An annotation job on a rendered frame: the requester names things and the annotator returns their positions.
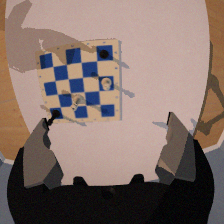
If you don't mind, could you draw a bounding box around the blue and cream chessboard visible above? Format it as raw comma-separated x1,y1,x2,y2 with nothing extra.
35,39,120,123

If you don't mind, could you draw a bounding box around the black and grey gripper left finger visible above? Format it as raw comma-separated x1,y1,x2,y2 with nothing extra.
7,118,64,224

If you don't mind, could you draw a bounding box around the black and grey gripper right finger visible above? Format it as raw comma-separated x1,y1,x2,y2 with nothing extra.
155,112,214,224

